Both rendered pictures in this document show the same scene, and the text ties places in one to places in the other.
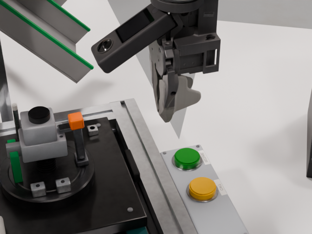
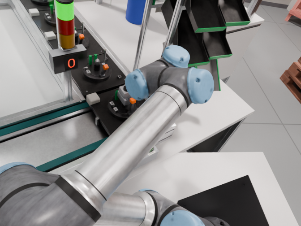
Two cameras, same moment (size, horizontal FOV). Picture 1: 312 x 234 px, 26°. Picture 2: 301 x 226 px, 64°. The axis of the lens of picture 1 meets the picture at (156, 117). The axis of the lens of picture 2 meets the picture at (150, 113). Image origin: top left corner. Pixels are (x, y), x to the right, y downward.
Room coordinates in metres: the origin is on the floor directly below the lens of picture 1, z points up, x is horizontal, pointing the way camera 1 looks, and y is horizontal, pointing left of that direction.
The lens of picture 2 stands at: (0.48, -0.51, 1.77)
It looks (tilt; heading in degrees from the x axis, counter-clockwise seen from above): 48 degrees down; 59
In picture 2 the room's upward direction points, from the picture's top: 17 degrees clockwise
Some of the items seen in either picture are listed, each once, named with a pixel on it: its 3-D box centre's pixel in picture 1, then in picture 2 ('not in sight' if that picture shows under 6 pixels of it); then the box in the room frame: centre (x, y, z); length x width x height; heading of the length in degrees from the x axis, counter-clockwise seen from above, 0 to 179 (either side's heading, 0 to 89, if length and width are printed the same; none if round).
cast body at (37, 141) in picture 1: (34, 132); (124, 92); (0.74, 0.17, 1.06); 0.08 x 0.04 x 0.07; 105
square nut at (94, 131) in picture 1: (92, 130); not in sight; (0.85, 0.10, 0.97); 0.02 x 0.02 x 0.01; 17
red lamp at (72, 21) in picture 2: not in sight; (66, 23); (0.52, 0.22, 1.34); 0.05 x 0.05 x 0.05
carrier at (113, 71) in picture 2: not in sight; (96, 65); (0.67, 0.41, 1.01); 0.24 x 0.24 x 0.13; 17
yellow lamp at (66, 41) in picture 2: not in sight; (66, 37); (0.52, 0.22, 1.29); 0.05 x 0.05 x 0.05
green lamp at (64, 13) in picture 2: not in sight; (65, 8); (0.52, 0.22, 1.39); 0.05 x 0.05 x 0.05
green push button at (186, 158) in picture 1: (186, 159); not in sight; (0.79, -0.05, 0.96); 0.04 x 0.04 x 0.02
